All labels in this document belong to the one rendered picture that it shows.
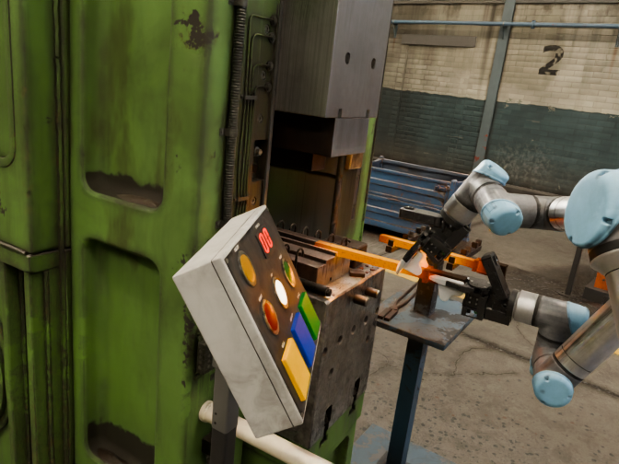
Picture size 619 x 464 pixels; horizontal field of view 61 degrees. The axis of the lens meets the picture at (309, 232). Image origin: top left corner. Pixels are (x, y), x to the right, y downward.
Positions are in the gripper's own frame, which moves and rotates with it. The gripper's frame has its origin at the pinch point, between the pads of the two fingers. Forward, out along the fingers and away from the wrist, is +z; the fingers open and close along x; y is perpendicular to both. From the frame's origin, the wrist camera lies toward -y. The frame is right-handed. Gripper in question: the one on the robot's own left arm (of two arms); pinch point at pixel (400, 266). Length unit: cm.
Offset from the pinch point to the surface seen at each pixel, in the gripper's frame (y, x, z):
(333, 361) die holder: 4.0, -7.6, 31.4
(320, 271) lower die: -13.9, -10.9, 11.7
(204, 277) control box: -11, -74, -13
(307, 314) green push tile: -1.8, -46.6, -1.4
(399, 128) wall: -264, 811, 173
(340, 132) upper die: -31.6, -9.1, -20.0
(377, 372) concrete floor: 14, 112, 107
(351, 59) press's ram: -40, -8, -35
